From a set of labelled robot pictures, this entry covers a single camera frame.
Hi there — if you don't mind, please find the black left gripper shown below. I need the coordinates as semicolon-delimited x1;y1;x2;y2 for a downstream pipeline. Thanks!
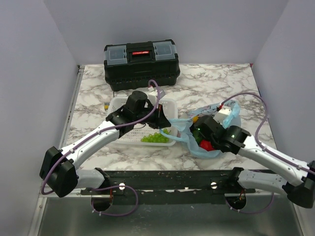
134;103;172;130

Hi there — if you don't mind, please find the green fake fruit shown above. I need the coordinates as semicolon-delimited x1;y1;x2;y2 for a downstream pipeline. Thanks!
192;129;203;145

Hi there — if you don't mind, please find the light blue plastic bag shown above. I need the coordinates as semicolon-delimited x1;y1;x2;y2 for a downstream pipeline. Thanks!
160;100;241;159

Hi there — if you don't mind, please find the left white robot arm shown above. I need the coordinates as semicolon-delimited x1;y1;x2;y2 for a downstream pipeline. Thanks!
39;89;171;198

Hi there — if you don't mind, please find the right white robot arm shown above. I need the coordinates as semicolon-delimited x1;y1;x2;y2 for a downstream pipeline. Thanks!
192;116;315;208

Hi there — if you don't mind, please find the red fake fruit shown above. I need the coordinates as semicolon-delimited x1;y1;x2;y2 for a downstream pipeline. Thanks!
199;140;215;151

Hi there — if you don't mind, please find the green fake grape bunch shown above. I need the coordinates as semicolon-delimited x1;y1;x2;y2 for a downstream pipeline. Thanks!
140;132;169;143

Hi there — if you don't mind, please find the white plastic basket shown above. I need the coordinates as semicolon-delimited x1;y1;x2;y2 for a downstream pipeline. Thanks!
107;97;178;147

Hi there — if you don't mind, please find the small teal orange tool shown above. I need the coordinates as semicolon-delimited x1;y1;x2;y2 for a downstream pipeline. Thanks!
104;102;110;111

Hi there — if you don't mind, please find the black plastic toolbox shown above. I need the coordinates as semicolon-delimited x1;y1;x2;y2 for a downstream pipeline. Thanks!
104;39;180;91

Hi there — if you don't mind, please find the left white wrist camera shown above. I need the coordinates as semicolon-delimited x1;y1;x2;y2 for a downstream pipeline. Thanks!
148;86;165;105

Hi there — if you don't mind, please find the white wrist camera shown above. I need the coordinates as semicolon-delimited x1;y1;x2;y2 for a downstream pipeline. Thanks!
148;86;165;105
214;106;232;124

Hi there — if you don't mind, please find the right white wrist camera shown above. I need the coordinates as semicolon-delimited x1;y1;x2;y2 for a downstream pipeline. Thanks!
214;106;232;124

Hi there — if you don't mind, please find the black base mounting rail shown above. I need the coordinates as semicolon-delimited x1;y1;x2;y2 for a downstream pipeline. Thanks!
81;168;256;205

